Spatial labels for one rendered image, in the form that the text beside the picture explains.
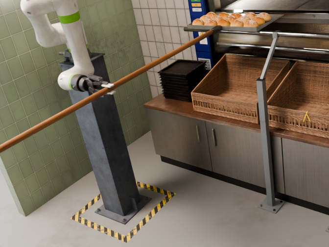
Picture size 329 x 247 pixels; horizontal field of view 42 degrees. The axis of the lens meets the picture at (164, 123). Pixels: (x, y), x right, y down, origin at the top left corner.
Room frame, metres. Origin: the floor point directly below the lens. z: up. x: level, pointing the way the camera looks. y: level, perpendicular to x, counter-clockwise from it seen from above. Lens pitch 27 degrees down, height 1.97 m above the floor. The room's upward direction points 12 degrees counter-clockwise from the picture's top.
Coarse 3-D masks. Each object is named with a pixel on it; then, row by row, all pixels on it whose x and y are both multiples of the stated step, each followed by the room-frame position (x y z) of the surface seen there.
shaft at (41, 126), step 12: (204, 36) 2.60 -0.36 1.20; (180, 48) 2.44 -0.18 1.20; (156, 60) 2.30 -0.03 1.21; (120, 84) 2.09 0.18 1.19; (96, 96) 1.97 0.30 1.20; (72, 108) 1.87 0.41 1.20; (48, 120) 1.78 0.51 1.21; (24, 132) 1.70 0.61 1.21; (36, 132) 1.73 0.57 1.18; (12, 144) 1.64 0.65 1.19
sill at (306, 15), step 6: (216, 12) 3.23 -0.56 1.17; (228, 12) 3.15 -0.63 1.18; (234, 12) 3.11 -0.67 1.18; (240, 12) 3.07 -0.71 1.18; (246, 12) 3.04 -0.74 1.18; (258, 12) 2.97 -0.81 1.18; (270, 12) 2.90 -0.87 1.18; (276, 12) 2.87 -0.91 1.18; (282, 12) 2.84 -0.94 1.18; (288, 12) 2.81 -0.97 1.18; (294, 12) 2.78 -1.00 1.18; (300, 12) 2.75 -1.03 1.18; (306, 12) 2.72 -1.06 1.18; (312, 12) 2.69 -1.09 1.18; (318, 12) 2.67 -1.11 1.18; (324, 12) 2.64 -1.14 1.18; (288, 18) 2.80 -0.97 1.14; (294, 18) 2.77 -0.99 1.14; (300, 18) 2.74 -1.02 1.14; (306, 18) 2.71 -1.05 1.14; (312, 18) 2.68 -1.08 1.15; (318, 18) 2.65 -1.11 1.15; (324, 18) 2.63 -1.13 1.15
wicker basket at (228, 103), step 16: (224, 64) 3.15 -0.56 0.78; (240, 64) 3.05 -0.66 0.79; (256, 64) 2.95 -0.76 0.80; (272, 64) 2.86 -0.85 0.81; (288, 64) 2.77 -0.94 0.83; (224, 80) 3.13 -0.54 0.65; (240, 80) 3.02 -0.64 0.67; (272, 80) 2.84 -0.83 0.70; (192, 96) 2.85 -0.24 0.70; (208, 96) 2.74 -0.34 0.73; (224, 96) 2.98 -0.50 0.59; (240, 96) 2.92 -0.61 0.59; (208, 112) 2.75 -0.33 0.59; (224, 112) 2.65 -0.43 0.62; (240, 112) 2.55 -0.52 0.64; (256, 112) 2.46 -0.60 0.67
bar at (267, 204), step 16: (224, 32) 2.74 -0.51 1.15; (240, 32) 2.65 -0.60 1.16; (256, 32) 2.56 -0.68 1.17; (272, 32) 2.49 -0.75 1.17; (288, 32) 2.41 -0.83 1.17; (304, 32) 2.35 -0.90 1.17; (272, 48) 2.43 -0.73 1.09; (256, 80) 2.33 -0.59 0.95; (272, 176) 2.32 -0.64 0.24; (272, 192) 2.31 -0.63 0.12; (272, 208) 2.28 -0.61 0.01
